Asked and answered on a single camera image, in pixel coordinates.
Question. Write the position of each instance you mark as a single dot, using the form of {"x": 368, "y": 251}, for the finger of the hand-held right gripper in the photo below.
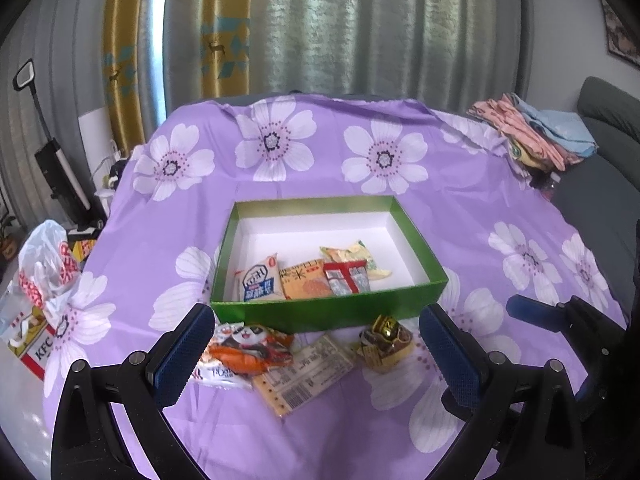
{"x": 594, "y": 390}
{"x": 530, "y": 311}

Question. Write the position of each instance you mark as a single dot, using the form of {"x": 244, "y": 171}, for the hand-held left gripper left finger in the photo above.
{"x": 182, "y": 360}

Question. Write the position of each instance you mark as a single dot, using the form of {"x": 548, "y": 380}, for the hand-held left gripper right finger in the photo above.
{"x": 452, "y": 360}

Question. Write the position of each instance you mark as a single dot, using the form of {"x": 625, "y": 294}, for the panda print snack packet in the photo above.
{"x": 255, "y": 345}

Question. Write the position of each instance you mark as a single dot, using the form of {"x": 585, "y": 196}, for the white blue label snack packet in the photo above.
{"x": 260, "y": 280}

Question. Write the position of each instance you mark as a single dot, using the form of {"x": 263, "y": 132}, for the beige cracker packet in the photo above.
{"x": 305, "y": 375}

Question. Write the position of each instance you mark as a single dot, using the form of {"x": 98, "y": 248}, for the red white snack packet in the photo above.
{"x": 347, "y": 277}

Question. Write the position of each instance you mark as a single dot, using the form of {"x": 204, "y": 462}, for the yellow green snack packet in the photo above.
{"x": 360, "y": 255}

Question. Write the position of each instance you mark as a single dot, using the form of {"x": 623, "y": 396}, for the orange cracker packet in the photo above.
{"x": 305, "y": 282}

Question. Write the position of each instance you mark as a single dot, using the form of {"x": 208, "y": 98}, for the green cardboard box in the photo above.
{"x": 310, "y": 225}

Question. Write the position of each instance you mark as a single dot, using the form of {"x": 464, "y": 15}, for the gold foil wrapped snack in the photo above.
{"x": 385, "y": 342}

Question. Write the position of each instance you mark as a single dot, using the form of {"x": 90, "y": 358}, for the yellow black box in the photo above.
{"x": 82, "y": 249}

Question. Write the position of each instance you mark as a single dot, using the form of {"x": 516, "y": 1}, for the red white paper bag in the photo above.
{"x": 30, "y": 345}

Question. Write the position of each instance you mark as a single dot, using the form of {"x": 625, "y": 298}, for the white red plastic bag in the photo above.
{"x": 47, "y": 260}

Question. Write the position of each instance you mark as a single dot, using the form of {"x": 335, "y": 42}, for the light blue cloth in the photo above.
{"x": 565, "y": 130}

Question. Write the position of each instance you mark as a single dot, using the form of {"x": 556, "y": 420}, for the pink patterned clothes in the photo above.
{"x": 505, "y": 115}

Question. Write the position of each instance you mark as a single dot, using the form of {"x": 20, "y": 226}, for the grey sofa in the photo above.
{"x": 615, "y": 125}

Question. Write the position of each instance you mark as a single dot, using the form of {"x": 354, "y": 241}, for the potted plant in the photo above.
{"x": 6, "y": 232}

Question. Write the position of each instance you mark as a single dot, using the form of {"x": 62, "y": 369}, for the purple floral cloth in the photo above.
{"x": 320, "y": 180}

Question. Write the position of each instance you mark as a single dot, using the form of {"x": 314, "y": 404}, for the black white upright vacuum cleaner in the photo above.
{"x": 55, "y": 170}

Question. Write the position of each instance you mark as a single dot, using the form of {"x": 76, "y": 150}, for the white rectangular panel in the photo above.
{"x": 97, "y": 135}

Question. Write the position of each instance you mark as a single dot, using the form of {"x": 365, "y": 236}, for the plain grey curtain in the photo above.
{"x": 60, "y": 60}

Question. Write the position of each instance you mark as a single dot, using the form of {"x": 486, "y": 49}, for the shimmering grey curtain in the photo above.
{"x": 375, "y": 25}

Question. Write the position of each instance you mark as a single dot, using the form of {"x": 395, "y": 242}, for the gold deer print curtain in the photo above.
{"x": 130, "y": 35}
{"x": 225, "y": 30}

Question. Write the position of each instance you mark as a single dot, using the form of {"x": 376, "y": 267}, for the framed wall picture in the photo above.
{"x": 622, "y": 30}

